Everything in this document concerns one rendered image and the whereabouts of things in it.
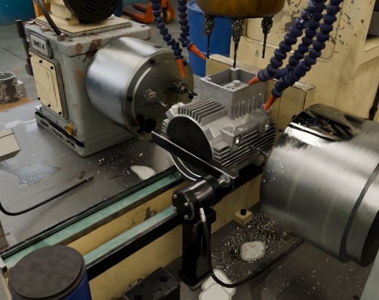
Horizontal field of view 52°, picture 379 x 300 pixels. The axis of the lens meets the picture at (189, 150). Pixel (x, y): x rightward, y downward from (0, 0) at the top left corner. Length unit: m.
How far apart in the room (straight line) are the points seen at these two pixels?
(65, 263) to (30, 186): 0.85
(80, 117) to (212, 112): 0.50
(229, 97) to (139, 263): 0.39
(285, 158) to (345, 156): 0.10
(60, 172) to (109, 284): 0.50
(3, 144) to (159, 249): 0.38
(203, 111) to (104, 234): 0.34
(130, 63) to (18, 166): 0.51
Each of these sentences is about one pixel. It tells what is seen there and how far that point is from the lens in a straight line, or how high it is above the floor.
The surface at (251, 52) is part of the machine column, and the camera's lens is 1.09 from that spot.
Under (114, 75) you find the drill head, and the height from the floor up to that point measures 1.11.
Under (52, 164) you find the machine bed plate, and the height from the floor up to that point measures 0.80.
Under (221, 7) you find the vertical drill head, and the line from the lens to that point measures 0.77.
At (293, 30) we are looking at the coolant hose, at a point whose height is 1.31.
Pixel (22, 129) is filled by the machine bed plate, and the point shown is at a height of 0.80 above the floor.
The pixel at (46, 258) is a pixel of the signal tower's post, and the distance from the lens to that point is 0.36.
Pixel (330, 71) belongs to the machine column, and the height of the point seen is 1.15.
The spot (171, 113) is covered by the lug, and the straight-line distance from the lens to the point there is 0.87.
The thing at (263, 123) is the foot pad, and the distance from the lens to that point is 0.87.
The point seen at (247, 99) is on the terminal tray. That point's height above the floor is 1.11.
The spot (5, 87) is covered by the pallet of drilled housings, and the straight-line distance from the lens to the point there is 3.35.
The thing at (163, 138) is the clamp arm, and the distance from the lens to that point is 0.88.
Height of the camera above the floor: 1.47
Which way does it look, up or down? 32 degrees down
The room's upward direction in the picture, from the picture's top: 1 degrees clockwise
